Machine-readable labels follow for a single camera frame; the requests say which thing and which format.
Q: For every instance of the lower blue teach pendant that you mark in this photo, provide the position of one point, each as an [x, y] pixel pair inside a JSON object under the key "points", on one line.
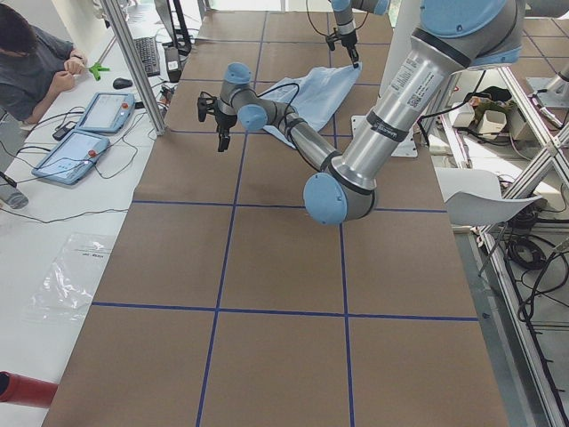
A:
{"points": [[70, 160]]}

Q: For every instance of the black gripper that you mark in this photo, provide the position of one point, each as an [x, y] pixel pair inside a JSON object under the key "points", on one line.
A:
{"points": [[220, 119], [345, 36]]}

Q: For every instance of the white plastic chair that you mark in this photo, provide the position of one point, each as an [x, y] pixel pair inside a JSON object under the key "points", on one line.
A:
{"points": [[473, 197]]}

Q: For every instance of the green plastic tool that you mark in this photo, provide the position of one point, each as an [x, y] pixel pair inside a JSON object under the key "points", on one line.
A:
{"points": [[97, 69]]}

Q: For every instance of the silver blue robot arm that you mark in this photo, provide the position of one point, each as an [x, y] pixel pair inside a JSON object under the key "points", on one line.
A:
{"points": [[345, 31], [451, 36]]}

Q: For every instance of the blue teach pendant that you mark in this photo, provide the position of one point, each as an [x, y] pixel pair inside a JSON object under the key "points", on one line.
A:
{"points": [[107, 113], [70, 160]]}

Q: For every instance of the upper blue teach pendant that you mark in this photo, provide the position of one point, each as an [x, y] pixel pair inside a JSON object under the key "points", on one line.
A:
{"points": [[107, 113]]}

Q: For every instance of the light blue button-up shirt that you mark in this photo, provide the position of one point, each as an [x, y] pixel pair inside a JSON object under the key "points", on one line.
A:
{"points": [[318, 95]]}

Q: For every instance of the black keyboard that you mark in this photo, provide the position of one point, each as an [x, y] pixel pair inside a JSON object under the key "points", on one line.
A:
{"points": [[146, 48]]}

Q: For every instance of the person in grey shirt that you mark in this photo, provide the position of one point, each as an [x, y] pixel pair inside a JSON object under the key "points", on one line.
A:
{"points": [[35, 67]]}

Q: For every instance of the clear plastic bag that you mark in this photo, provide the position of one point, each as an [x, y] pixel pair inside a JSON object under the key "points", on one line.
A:
{"points": [[72, 279]]}

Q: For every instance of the red cylinder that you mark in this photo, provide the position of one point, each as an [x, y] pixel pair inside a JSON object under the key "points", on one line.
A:
{"points": [[26, 391]]}

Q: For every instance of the clear water bottle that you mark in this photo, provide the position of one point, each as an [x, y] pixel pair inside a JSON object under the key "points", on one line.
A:
{"points": [[10, 194]]}

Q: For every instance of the aluminium frame post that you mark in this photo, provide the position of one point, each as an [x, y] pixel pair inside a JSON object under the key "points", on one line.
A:
{"points": [[117, 22]]}

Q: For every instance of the black computer mouse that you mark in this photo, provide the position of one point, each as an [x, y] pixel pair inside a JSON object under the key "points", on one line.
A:
{"points": [[122, 83]]}

